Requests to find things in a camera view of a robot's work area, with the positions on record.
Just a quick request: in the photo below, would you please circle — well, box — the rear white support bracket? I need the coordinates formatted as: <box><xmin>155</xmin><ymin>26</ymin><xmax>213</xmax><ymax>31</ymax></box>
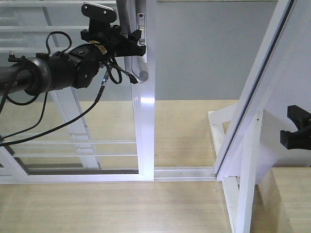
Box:
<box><xmin>207</xmin><ymin>103</ymin><xmax>237</xmax><ymax>156</ymax></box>

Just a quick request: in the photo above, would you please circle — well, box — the light plywood base platform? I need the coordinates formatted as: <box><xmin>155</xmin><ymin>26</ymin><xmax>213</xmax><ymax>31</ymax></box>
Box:
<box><xmin>0</xmin><ymin>100</ymin><xmax>233</xmax><ymax>233</ymax></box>

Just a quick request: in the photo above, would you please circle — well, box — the white framed sliding glass door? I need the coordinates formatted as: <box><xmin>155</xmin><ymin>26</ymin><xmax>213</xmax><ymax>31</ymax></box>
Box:
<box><xmin>0</xmin><ymin>0</ymin><xmax>156</xmax><ymax>184</ymax></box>

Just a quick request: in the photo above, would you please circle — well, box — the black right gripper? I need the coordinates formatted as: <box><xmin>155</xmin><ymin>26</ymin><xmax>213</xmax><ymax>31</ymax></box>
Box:
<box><xmin>280</xmin><ymin>105</ymin><xmax>311</xmax><ymax>150</ymax></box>

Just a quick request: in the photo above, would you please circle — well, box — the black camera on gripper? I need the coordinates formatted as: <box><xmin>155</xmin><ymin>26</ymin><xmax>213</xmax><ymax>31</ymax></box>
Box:
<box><xmin>81</xmin><ymin>2</ymin><xmax>117</xmax><ymax>34</ymax></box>

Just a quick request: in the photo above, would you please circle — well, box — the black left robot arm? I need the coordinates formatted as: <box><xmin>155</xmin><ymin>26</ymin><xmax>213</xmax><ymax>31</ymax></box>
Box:
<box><xmin>0</xmin><ymin>25</ymin><xmax>146</xmax><ymax>96</ymax></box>

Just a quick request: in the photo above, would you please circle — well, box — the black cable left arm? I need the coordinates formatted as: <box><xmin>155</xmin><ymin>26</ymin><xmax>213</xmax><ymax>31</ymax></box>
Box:
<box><xmin>0</xmin><ymin>31</ymin><xmax>139</xmax><ymax>146</ymax></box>

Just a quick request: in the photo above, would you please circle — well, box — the grey door lock plate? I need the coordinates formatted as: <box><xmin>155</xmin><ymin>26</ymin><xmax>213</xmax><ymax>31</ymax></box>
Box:
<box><xmin>137</xmin><ymin>13</ymin><xmax>146</xmax><ymax>45</ymax></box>

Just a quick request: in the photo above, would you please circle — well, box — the white triangular support bracket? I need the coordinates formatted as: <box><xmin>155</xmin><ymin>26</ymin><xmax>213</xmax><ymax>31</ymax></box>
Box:
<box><xmin>222</xmin><ymin>110</ymin><xmax>263</xmax><ymax>233</ymax></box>

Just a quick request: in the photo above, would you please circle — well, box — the aluminium floor door track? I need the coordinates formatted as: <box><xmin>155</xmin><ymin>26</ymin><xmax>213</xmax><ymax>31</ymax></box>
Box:
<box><xmin>154</xmin><ymin>166</ymin><xmax>216</xmax><ymax>182</ymax></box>

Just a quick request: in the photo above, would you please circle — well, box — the grey door pull handle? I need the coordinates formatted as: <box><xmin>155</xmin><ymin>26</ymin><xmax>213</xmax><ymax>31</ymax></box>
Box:
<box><xmin>116</xmin><ymin>0</ymin><xmax>149</xmax><ymax>84</ymax></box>

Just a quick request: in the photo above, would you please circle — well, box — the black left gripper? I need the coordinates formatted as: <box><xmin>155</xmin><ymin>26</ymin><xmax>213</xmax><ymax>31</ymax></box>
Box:
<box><xmin>80</xmin><ymin>28</ymin><xmax>146</xmax><ymax>57</ymax></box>

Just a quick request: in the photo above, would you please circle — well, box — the white door frame post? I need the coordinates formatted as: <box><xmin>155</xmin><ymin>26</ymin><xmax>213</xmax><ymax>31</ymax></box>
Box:
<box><xmin>214</xmin><ymin>0</ymin><xmax>311</xmax><ymax>180</ymax></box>

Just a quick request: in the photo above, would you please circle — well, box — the light plywood box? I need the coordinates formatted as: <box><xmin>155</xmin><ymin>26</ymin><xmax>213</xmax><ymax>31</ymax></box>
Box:
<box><xmin>251</xmin><ymin>167</ymin><xmax>311</xmax><ymax>233</ymax></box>

